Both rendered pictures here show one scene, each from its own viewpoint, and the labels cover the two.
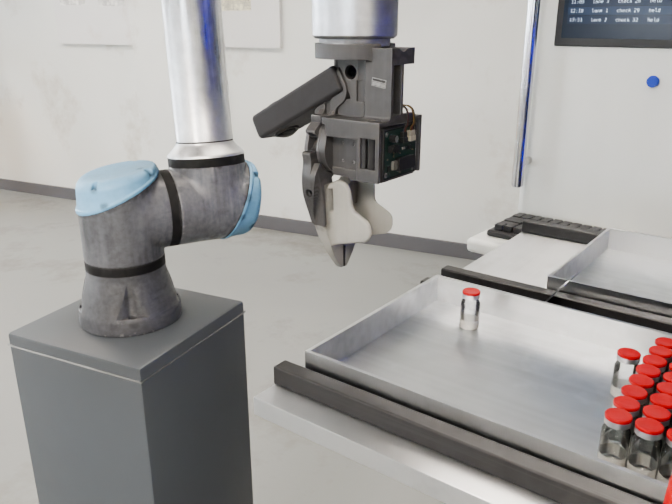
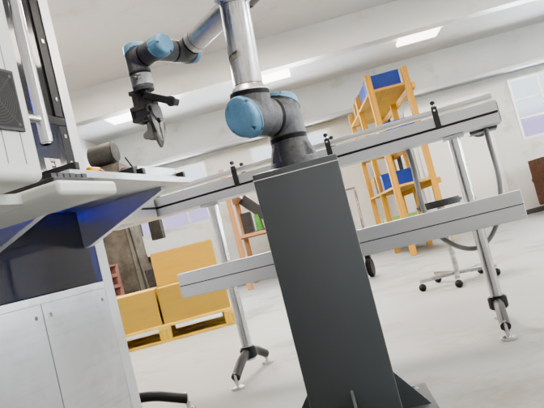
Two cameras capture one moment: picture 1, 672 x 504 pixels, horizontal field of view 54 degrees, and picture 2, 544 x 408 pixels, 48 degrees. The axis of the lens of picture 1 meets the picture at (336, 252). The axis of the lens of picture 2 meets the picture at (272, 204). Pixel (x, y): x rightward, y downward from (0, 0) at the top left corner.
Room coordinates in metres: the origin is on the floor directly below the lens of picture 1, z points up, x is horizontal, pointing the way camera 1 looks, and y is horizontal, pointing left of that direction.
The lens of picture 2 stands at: (2.65, -0.44, 0.59)
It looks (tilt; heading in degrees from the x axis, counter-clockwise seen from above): 3 degrees up; 159
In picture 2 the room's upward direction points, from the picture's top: 14 degrees counter-clockwise
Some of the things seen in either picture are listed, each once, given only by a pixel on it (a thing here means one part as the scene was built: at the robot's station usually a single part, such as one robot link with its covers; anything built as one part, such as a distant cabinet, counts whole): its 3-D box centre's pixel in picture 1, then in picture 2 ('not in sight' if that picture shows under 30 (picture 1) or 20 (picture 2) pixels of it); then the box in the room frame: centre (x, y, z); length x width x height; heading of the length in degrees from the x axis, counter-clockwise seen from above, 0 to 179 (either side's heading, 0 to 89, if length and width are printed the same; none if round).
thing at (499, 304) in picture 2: not in sight; (500, 312); (0.48, 1.26, 0.07); 0.50 x 0.08 x 0.14; 143
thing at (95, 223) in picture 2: not in sight; (124, 218); (0.49, -0.16, 0.80); 0.34 x 0.03 x 0.13; 53
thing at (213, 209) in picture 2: not in sight; (231, 281); (-0.22, 0.35, 0.46); 0.09 x 0.09 x 0.77; 53
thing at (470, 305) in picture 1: (470, 310); not in sight; (0.70, -0.16, 0.90); 0.02 x 0.02 x 0.04
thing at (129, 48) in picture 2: not in sight; (137, 59); (0.62, -0.02, 1.30); 0.09 x 0.08 x 0.11; 29
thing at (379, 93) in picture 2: not in sight; (393, 167); (-5.03, 4.46, 1.21); 2.62 x 0.73 x 2.42; 154
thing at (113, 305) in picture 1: (128, 285); (291, 152); (0.93, 0.32, 0.84); 0.15 x 0.15 x 0.10
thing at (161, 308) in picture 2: not in sight; (159, 295); (-2.96, 0.44, 0.38); 1.35 x 1.03 x 0.76; 66
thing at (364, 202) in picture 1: (365, 220); (151, 134); (0.62, -0.03, 1.03); 0.06 x 0.03 x 0.09; 53
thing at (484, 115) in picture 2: not in sight; (285, 165); (0.03, 0.67, 0.92); 1.90 x 0.15 x 0.16; 53
